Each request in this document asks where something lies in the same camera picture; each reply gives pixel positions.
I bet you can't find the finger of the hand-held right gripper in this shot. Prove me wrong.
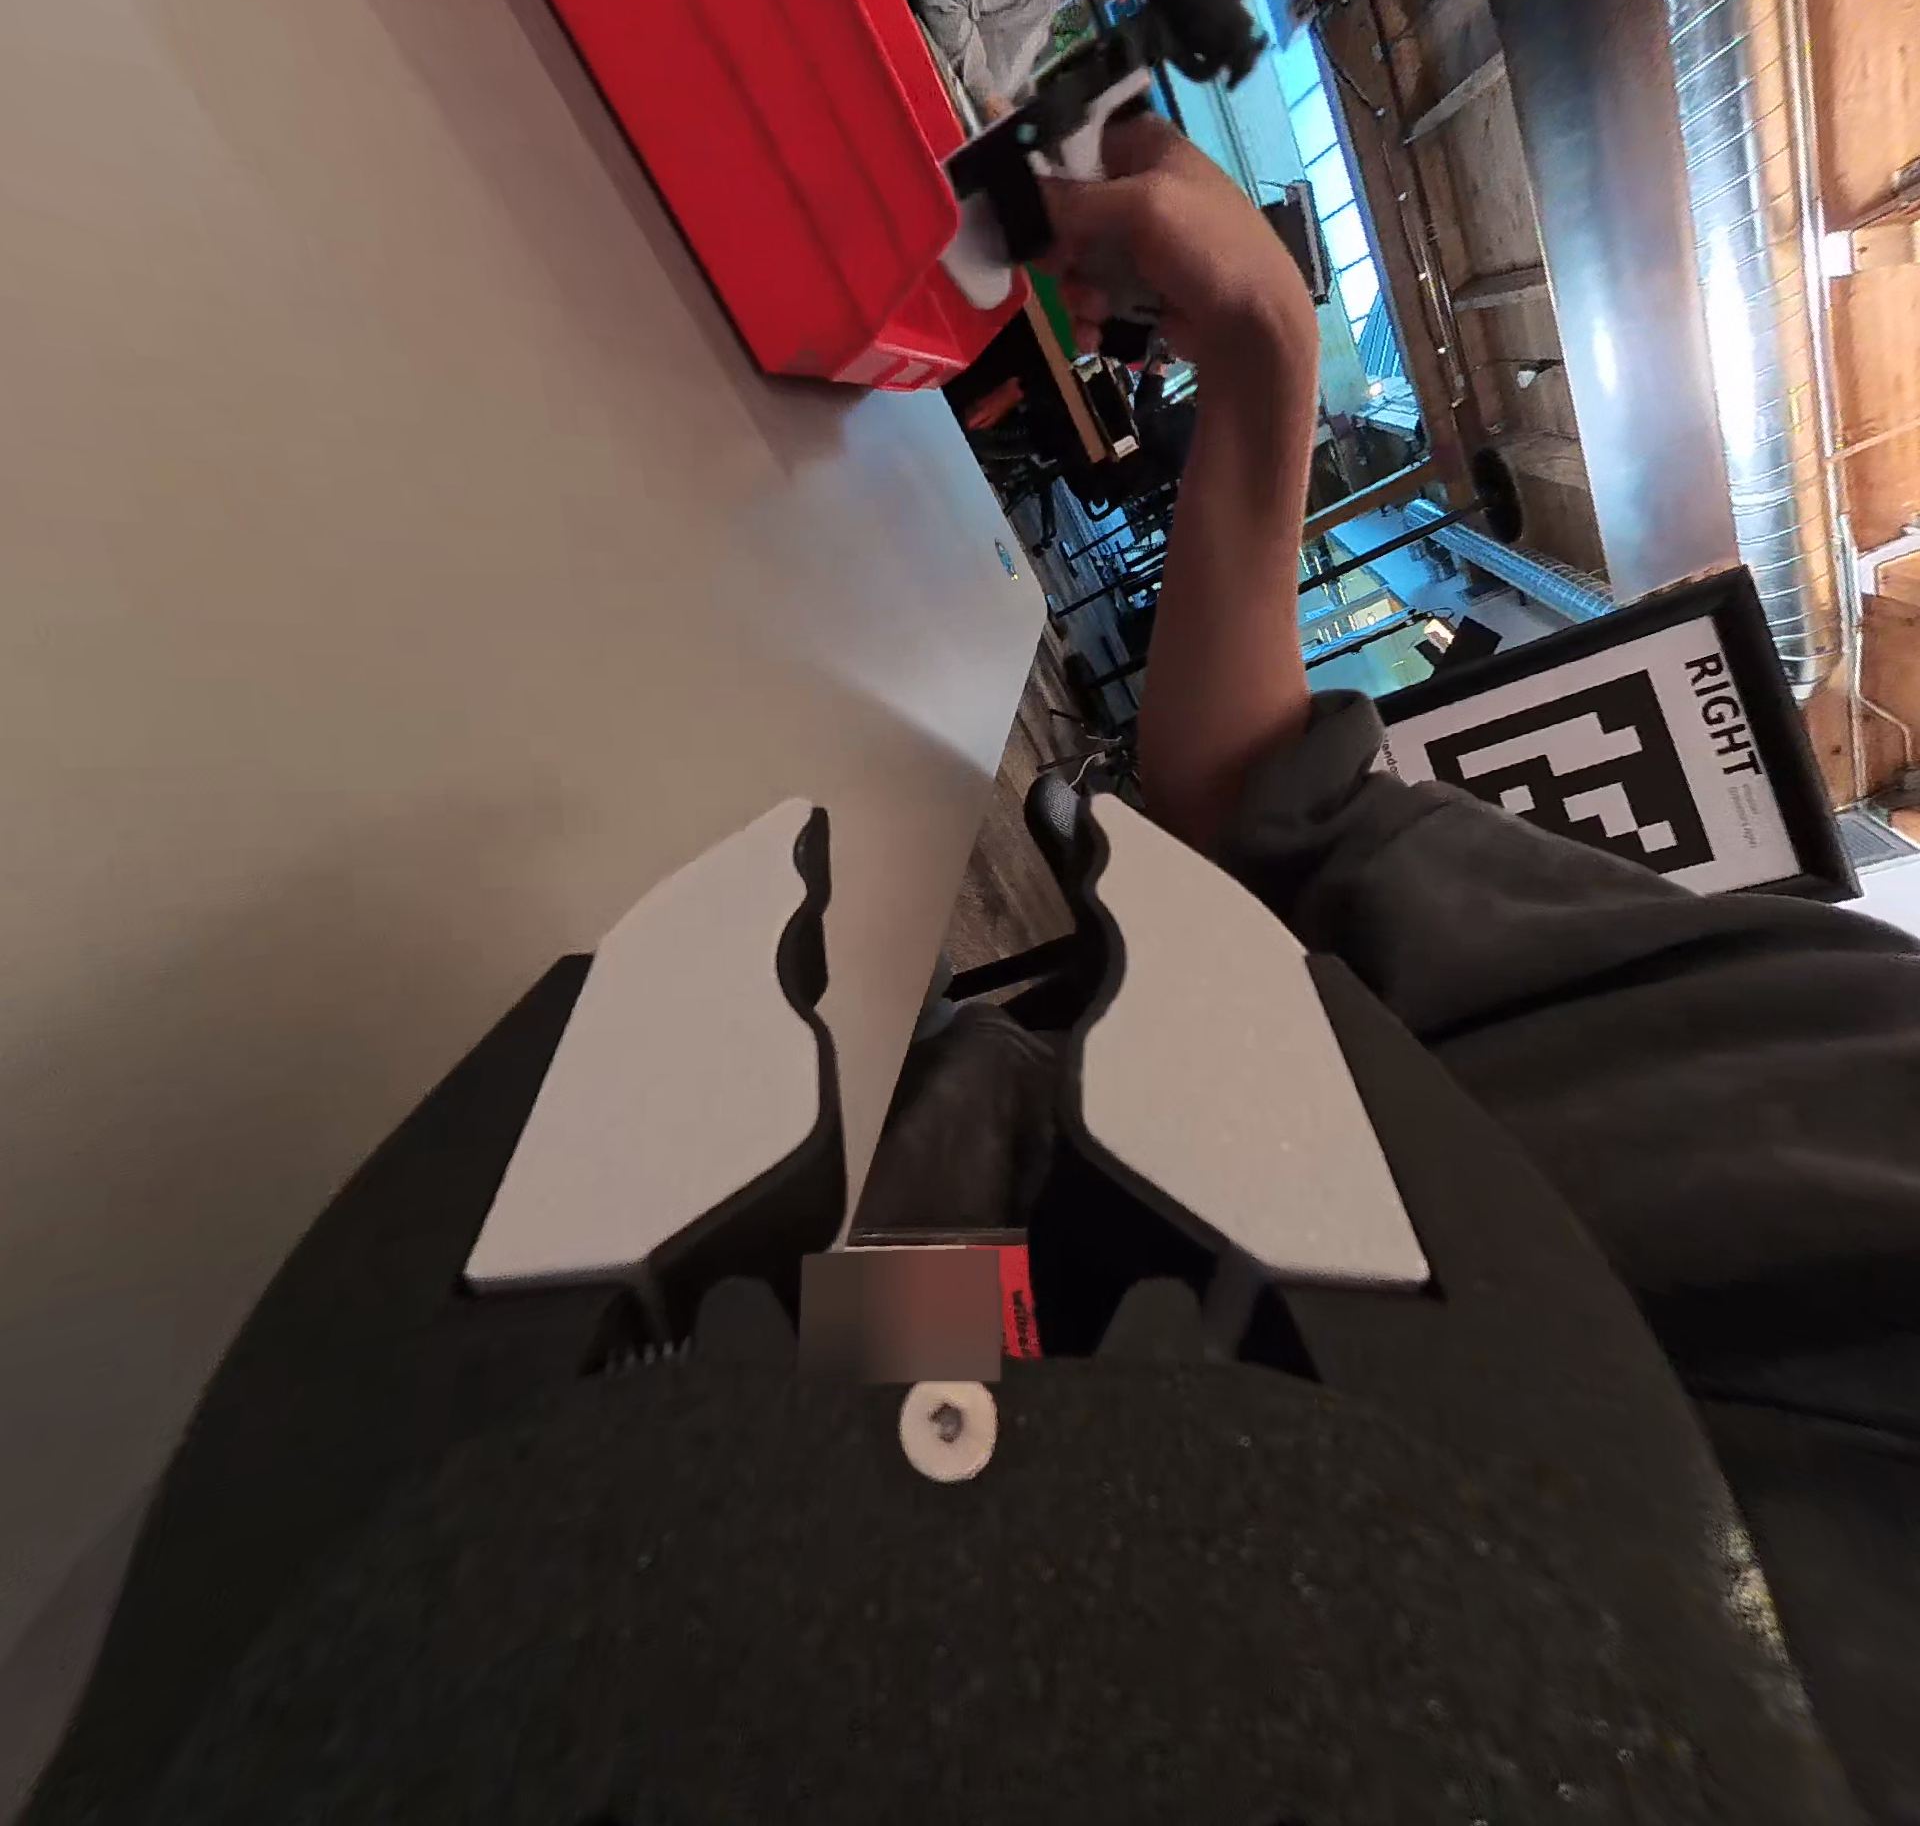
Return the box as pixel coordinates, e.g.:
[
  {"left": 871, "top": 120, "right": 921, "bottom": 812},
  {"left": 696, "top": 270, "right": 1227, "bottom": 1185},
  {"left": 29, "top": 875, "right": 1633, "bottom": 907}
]
[{"left": 937, "top": 199, "right": 1038, "bottom": 314}]

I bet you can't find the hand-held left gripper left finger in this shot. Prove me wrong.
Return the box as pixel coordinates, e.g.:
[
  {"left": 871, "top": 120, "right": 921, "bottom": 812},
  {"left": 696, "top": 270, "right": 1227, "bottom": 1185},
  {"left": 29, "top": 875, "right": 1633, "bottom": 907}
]
[{"left": 462, "top": 797, "right": 852, "bottom": 1299}]

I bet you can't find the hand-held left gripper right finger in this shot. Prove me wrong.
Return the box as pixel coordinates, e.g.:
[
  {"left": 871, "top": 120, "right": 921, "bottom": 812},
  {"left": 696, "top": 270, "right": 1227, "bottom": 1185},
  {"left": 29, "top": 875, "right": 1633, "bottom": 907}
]
[{"left": 1042, "top": 794, "right": 1437, "bottom": 1299}]

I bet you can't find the red plastic bin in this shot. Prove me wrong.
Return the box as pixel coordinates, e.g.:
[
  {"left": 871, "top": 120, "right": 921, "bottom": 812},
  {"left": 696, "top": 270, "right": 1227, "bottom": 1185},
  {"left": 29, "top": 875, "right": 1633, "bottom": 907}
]
[{"left": 497, "top": 0, "right": 1023, "bottom": 391}]

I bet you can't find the person's right forearm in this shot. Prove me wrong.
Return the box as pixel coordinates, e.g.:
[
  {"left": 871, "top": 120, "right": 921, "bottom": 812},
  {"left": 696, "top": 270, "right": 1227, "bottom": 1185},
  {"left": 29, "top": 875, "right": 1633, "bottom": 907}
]
[{"left": 1126, "top": 326, "right": 1328, "bottom": 854}]

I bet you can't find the person's right hand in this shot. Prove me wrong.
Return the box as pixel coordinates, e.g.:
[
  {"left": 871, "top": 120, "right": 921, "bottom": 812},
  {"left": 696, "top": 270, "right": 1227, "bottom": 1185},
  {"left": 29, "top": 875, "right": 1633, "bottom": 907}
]
[{"left": 1030, "top": 116, "right": 1322, "bottom": 387}]

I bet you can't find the green box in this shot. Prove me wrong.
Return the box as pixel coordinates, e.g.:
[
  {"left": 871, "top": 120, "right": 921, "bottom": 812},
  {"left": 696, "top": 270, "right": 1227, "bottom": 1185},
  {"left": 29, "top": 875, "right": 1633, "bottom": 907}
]
[{"left": 1020, "top": 251, "right": 1106, "bottom": 382}]

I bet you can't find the wooden table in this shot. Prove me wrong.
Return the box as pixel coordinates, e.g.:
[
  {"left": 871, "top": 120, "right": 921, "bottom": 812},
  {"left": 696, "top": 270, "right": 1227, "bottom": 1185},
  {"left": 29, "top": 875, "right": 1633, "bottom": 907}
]
[{"left": 977, "top": 266, "right": 1143, "bottom": 477}]

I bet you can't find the person's black chair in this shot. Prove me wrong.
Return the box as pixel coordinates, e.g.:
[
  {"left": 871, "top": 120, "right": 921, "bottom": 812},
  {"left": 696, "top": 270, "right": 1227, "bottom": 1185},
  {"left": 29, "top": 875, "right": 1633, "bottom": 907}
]
[{"left": 946, "top": 770, "right": 1106, "bottom": 1004}]

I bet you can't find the printed marker board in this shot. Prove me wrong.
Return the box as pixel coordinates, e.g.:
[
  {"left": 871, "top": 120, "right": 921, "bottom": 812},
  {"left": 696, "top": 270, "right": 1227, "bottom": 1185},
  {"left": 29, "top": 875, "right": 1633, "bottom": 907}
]
[{"left": 1367, "top": 565, "right": 1862, "bottom": 904}]

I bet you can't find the silver ventilation duct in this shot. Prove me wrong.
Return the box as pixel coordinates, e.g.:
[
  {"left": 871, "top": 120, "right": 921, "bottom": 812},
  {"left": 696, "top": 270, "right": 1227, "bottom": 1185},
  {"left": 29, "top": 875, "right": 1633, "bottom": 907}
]
[{"left": 1487, "top": 0, "right": 1818, "bottom": 688}]

